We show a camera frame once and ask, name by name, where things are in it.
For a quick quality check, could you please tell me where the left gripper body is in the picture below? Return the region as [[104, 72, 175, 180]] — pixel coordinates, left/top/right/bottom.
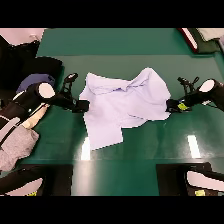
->
[[70, 98, 91, 114]]

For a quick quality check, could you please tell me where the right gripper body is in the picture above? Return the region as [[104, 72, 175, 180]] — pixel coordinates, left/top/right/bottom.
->
[[165, 98, 184, 114]]

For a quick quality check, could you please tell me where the lavender shirt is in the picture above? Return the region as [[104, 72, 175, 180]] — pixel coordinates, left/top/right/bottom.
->
[[78, 67, 172, 151]]

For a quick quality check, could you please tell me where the blue garment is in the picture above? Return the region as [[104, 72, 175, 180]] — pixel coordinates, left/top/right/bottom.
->
[[15, 73, 56, 95]]

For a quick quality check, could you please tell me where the dark red garment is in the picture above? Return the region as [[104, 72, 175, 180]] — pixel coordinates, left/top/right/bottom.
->
[[177, 28, 202, 54]]

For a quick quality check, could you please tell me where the dark green garment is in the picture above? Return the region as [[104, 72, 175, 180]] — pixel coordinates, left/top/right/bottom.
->
[[195, 31, 222, 55]]

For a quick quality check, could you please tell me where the grey garment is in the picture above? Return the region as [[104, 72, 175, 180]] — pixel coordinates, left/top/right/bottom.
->
[[0, 124, 41, 173]]

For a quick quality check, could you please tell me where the black garment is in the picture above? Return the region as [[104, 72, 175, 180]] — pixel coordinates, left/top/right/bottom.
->
[[0, 34, 64, 92]]

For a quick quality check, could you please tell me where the white garment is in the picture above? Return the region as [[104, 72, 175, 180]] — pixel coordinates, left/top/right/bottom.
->
[[196, 28, 224, 43]]

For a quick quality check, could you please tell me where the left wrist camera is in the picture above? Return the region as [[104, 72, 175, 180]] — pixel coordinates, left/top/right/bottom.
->
[[60, 72, 80, 101]]

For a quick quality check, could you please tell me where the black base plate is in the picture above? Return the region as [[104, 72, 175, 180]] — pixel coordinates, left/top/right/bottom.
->
[[156, 162, 214, 197], [0, 163, 74, 197]]

